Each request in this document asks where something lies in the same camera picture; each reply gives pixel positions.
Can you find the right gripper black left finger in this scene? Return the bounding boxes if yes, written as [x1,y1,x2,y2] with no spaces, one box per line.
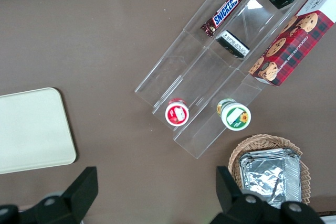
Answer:
[0,166,99,224]

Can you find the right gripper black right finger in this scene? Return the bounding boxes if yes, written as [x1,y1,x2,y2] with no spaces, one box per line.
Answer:
[209,166,325,224]

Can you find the foil wrapped sandwich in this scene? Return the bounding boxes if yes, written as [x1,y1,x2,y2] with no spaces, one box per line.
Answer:
[238,148,302,209]

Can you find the round wicker basket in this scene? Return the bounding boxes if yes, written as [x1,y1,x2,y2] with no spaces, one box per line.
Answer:
[227,134,310,206]

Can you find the cream rectangular plastic tray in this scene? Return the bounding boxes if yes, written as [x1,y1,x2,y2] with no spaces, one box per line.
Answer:
[0,87,77,175]

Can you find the sunflower lid green jar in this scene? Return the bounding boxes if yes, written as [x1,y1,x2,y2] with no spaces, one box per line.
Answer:
[216,98,252,132]

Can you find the red lid small jar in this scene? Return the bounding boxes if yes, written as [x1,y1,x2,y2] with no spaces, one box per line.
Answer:
[165,98,190,126]

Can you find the clear acrylic tiered shelf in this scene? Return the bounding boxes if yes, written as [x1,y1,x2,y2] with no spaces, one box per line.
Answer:
[134,0,329,159]

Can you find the black silver snack packet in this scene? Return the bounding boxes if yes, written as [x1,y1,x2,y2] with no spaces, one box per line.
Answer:
[215,30,250,59]

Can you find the red tartan cookie box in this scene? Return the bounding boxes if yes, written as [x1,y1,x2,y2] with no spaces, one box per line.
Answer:
[248,0,336,88]

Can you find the Snickers chocolate bar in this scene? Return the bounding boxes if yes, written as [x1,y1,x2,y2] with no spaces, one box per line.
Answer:
[201,0,247,38]

